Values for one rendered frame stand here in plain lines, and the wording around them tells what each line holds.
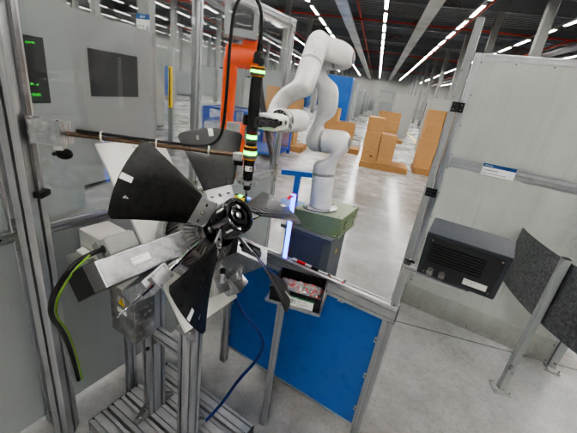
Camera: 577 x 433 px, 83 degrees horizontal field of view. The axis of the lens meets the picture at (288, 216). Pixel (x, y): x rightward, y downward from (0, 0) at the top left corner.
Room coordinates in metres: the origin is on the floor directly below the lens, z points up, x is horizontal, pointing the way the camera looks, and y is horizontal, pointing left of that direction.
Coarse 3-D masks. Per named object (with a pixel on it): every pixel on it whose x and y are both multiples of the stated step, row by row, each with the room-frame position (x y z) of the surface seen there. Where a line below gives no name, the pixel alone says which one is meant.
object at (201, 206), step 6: (204, 198) 0.93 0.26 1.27; (198, 204) 0.93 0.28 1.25; (204, 204) 0.94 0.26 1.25; (210, 204) 0.95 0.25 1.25; (198, 210) 0.93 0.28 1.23; (204, 210) 0.94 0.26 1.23; (210, 210) 0.95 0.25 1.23; (192, 216) 0.92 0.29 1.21; (198, 216) 0.93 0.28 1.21; (204, 216) 0.94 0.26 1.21; (192, 222) 0.92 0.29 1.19; (198, 222) 0.93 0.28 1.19; (204, 222) 0.94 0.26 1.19
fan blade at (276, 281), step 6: (252, 252) 0.94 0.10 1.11; (258, 258) 0.95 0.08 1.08; (264, 264) 0.98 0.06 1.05; (264, 270) 0.91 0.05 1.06; (270, 270) 1.06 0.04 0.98; (270, 276) 0.93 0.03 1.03; (276, 276) 1.05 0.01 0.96; (276, 282) 0.94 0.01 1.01; (282, 282) 1.05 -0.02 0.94; (276, 288) 0.90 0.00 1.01; (282, 288) 0.97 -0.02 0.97; (282, 294) 0.92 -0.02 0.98; (288, 294) 0.99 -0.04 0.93; (282, 300) 0.88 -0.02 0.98; (288, 300) 0.94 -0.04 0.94; (282, 306) 0.86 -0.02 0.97; (288, 306) 0.90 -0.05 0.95
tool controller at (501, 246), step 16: (432, 224) 1.09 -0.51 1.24; (448, 224) 1.09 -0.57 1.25; (432, 240) 1.04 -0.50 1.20; (448, 240) 1.01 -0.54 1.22; (464, 240) 1.01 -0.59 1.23; (480, 240) 1.01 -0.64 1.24; (496, 240) 1.01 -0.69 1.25; (512, 240) 1.01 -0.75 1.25; (432, 256) 1.05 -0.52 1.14; (448, 256) 1.02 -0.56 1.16; (464, 256) 0.99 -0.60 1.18; (480, 256) 0.97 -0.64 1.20; (496, 256) 0.95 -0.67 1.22; (512, 256) 0.93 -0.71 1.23; (432, 272) 1.04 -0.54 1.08; (448, 272) 1.02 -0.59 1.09; (464, 272) 1.00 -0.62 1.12; (480, 272) 0.97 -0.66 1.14; (496, 272) 0.95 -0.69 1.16; (464, 288) 1.01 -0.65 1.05; (480, 288) 0.98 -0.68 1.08; (496, 288) 0.95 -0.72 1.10
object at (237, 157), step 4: (236, 152) 1.07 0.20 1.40; (236, 156) 1.05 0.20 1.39; (240, 156) 1.05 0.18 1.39; (236, 160) 1.05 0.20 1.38; (240, 160) 1.05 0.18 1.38; (236, 164) 1.04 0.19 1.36; (240, 164) 1.05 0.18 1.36; (240, 168) 1.05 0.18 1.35; (240, 172) 1.05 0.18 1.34; (236, 176) 1.05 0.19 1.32; (240, 176) 1.05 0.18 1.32; (240, 180) 1.04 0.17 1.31; (244, 180) 1.05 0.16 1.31; (252, 180) 1.06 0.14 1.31; (256, 180) 1.07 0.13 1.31; (240, 184) 1.04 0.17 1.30; (244, 184) 1.03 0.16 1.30; (248, 184) 1.04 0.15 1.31; (252, 184) 1.04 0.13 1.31; (256, 184) 1.06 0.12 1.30
